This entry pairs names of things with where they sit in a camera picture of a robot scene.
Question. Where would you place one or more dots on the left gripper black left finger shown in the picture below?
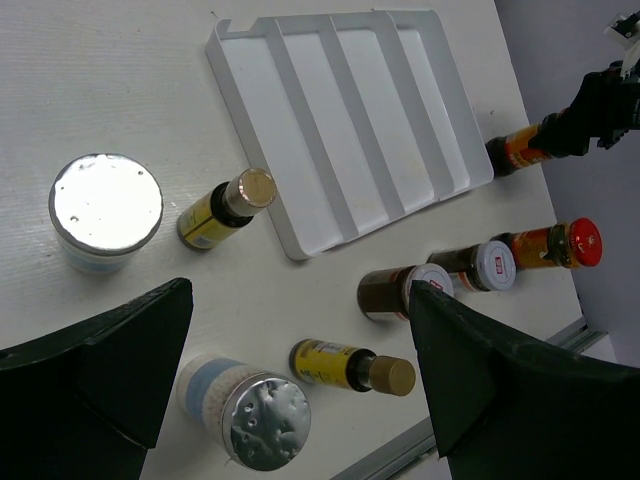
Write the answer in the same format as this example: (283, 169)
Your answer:
(88, 401)

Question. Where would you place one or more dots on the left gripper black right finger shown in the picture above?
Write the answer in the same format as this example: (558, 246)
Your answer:
(560, 415)

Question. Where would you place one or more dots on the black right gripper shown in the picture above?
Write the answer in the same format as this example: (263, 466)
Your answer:
(606, 107)

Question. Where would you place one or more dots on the red-lid chili sauce jar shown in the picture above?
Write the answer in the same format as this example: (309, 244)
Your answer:
(523, 148)

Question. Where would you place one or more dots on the white-lid sauce jar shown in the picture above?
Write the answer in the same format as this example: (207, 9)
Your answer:
(383, 295)
(483, 267)

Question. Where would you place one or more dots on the silver-lid salt jar front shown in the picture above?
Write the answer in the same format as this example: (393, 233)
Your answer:
(262, 419)

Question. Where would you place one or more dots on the silver-lid salt jar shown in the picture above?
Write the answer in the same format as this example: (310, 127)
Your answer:
(104, 208)
(262, 419)

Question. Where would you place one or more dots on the yellow bottle front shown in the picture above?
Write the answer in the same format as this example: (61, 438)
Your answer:
(351, 368)

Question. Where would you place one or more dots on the yellow bottle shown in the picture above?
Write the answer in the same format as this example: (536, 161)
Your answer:
(227, 209)
(351, 368)

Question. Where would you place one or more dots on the silver-lid salt jar rear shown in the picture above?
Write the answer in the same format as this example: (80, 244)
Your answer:
(104, 208)

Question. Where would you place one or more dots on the white divided organizer tray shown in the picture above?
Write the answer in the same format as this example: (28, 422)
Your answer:
(361, 118)

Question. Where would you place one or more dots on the yellow bottle rear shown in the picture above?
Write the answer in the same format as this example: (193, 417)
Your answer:
(227, 209)

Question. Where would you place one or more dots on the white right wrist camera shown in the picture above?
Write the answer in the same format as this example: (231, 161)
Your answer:
(624, 30)

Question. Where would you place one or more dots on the aluminium table rail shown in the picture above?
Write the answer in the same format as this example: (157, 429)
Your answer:
(457, 406)

